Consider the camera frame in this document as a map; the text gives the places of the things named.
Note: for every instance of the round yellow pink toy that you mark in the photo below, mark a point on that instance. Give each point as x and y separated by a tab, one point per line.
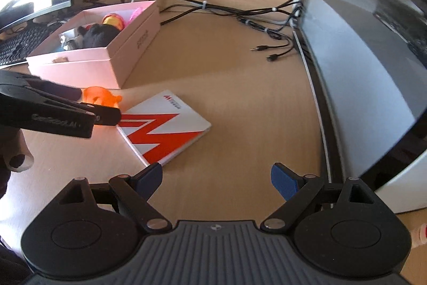
114	20

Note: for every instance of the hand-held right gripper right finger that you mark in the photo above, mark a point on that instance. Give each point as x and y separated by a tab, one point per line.
283	180

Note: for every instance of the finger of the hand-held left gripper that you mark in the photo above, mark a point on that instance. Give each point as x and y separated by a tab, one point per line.
63	92
106	116

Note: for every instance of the red white booklet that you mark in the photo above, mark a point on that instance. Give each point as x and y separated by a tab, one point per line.
163	131

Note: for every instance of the white-cased monitor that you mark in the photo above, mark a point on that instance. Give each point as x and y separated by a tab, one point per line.
350	54

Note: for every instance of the orange plastic toy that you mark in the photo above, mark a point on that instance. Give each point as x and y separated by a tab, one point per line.
101	96

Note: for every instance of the pink cardboard box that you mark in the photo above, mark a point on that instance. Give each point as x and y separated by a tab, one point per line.
83	68

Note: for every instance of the person's left hand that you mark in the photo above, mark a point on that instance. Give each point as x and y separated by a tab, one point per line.
26	158

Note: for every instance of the black keyboard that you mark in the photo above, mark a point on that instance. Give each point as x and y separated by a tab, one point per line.
23	44

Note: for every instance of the black plush toy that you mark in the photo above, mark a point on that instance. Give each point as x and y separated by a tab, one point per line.
100	36

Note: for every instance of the bright pink item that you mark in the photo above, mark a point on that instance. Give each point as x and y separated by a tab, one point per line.
136	14

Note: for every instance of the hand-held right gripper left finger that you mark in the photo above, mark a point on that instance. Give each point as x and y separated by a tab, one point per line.
150	180

